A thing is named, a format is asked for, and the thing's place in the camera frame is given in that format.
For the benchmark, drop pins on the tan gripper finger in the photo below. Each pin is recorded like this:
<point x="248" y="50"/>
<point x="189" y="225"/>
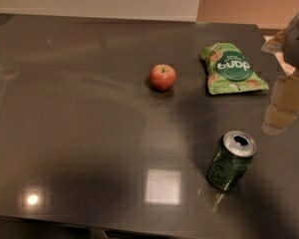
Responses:
<point x="275" y="44"/>
<point x="284" y="104"/>

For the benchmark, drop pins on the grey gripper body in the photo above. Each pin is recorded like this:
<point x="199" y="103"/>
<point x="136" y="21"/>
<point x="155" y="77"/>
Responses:
<point x="298" y="47"/>

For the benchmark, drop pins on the green rice chip bag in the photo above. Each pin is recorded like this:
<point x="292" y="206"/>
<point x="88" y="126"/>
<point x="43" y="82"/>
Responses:
<point x="228" y="71"/>

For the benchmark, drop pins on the green soda can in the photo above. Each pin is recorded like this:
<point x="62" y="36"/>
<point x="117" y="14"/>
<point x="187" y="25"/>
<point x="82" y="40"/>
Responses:
<point x="233" y="156"/>

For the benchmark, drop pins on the red apple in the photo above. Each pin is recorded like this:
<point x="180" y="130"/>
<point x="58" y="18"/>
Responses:
<point x="162" y="77"/>

